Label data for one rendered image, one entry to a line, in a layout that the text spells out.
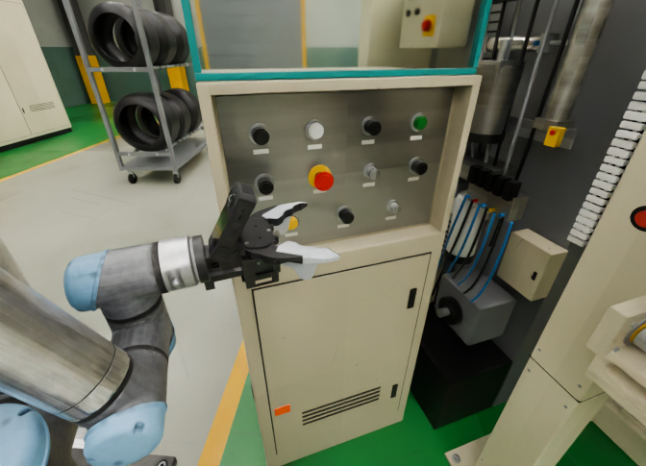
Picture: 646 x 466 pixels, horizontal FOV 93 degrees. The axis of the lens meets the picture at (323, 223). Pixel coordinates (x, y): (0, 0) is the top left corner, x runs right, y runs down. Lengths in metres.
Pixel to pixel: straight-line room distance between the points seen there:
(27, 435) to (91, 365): 0.14
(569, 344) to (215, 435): 1.23
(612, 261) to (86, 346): 0.84
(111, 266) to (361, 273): 0.53
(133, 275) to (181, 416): 1.18
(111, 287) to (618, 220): 0.84
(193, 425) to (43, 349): 1.22
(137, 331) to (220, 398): 1.11
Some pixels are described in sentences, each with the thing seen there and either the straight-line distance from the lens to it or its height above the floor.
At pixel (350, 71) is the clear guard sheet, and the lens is 0.62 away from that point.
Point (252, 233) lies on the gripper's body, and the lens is 0.48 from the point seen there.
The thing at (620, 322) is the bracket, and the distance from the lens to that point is 0.70.
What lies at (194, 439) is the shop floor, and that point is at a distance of 1.53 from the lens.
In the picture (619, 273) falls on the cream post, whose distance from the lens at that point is 0.81.
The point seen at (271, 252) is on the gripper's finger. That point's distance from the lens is 0.44.
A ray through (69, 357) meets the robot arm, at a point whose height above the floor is 1.06.
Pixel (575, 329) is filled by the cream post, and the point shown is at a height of 0.78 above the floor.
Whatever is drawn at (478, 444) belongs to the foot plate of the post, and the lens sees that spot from 1.55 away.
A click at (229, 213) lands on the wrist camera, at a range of 0.43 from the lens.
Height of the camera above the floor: 1.31
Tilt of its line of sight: 30 degrees down
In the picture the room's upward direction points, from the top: straight up
